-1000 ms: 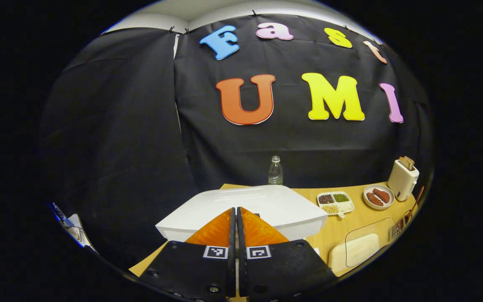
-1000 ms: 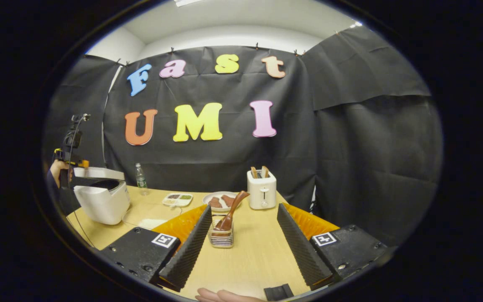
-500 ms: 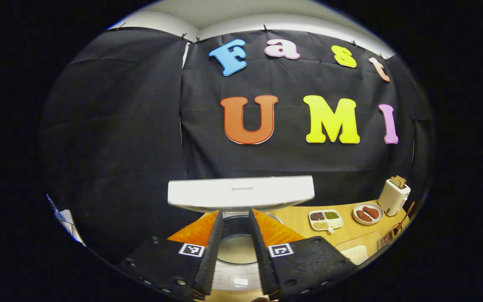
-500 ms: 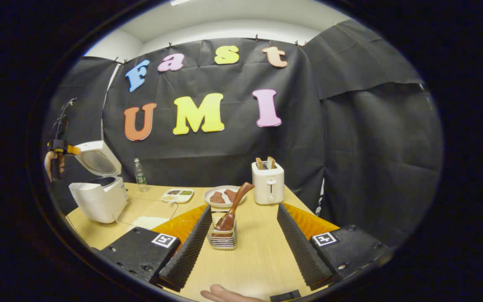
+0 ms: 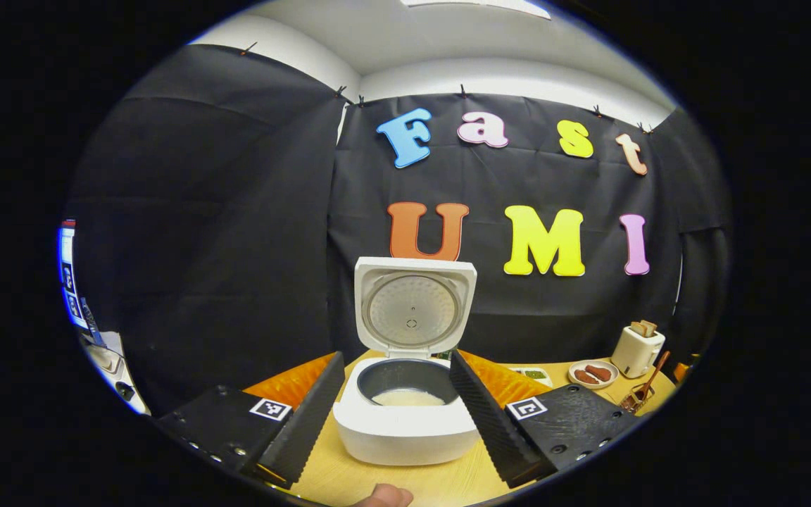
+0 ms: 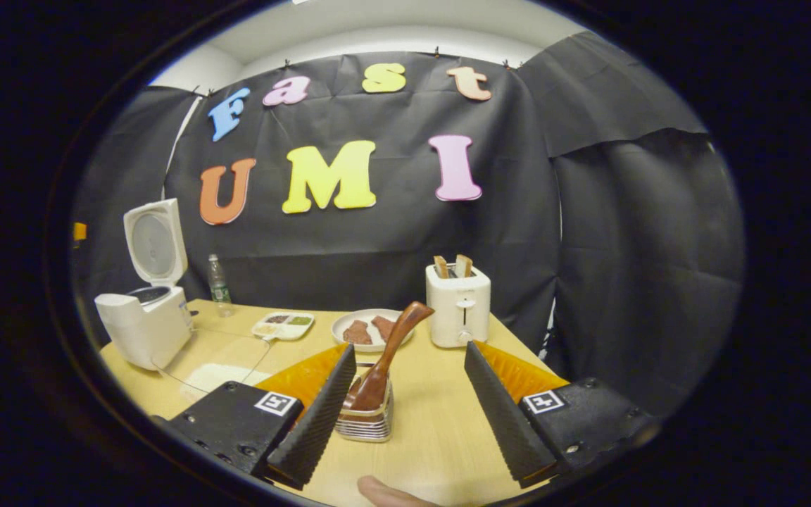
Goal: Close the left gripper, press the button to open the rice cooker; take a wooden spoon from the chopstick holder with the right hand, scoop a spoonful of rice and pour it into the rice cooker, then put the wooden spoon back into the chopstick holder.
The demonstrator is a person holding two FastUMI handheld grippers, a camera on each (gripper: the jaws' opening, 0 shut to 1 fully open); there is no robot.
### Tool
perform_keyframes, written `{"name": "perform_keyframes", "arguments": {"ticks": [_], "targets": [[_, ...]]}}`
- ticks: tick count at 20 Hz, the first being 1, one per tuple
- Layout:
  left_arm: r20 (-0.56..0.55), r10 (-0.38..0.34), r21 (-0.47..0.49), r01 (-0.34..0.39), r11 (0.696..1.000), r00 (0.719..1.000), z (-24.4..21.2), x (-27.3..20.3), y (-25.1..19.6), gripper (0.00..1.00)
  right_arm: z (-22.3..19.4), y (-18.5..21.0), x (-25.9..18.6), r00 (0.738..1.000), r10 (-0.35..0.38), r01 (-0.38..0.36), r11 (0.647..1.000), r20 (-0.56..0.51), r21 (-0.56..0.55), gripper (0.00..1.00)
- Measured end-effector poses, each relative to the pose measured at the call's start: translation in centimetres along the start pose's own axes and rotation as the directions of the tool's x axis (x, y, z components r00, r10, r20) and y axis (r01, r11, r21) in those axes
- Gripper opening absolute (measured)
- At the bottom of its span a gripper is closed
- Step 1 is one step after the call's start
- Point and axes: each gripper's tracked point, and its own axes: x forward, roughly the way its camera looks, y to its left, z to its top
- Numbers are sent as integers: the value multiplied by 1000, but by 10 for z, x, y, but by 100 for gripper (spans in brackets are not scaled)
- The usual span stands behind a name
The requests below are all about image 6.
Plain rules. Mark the black backdrop cloth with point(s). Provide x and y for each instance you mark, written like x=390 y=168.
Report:
x=377 y=246

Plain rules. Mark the white toaster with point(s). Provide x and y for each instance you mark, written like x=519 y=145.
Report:
x=458 y=310

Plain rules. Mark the white rice cooker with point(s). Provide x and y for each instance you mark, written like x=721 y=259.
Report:
x=145 y=331

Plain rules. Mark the white divided grain dish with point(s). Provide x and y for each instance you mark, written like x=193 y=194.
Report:
x=282 y=327

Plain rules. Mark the brown meat slice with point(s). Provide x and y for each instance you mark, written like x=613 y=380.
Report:
x=357 y=332
x=383 y=327

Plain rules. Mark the white round plate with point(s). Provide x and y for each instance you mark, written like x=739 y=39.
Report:
x=342 y=327

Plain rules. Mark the clear plastic water bottle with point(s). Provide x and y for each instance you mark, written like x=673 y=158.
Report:
x=219 y=285

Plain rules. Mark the brown wooden spoon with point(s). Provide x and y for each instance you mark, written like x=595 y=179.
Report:
x=377 y=384

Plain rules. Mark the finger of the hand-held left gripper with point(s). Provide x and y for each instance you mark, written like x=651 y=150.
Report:
x=79 y=232

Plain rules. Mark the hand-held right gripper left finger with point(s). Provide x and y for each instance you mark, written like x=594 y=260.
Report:
x=321 y=415

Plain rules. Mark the toast slice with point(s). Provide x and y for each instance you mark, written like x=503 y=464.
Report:
x=441 y=267
x=463 y=265

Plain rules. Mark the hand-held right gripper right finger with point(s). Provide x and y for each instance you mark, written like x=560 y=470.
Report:
x=504 y=415

